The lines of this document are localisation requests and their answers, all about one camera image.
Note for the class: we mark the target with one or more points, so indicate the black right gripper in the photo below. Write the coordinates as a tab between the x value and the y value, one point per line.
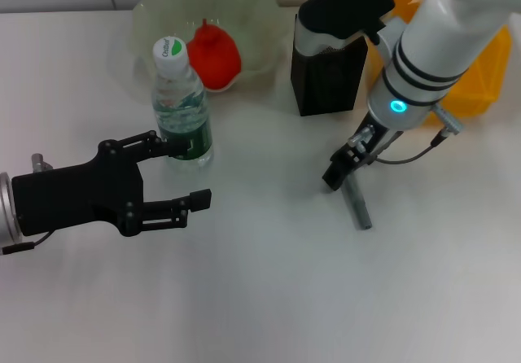
358	155

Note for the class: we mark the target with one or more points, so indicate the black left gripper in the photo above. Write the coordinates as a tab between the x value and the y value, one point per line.
81	196

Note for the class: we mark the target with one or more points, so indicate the grey marker pen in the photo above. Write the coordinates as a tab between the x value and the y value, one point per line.
360	208

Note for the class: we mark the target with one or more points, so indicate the water bottle green label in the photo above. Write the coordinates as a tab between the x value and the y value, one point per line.
183	106

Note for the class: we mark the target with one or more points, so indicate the red-orange fruit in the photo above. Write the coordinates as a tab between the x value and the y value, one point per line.
215	58

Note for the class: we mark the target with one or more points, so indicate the black mesh pen holder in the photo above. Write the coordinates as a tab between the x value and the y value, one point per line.
325	86

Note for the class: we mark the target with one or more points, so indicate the translucent wavy fruit bowl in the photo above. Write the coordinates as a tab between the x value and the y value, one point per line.
252	33

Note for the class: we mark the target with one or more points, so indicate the yellow plastic bin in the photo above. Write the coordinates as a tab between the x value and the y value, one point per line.
484	74

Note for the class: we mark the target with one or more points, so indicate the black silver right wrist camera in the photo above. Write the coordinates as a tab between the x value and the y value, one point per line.
346	5

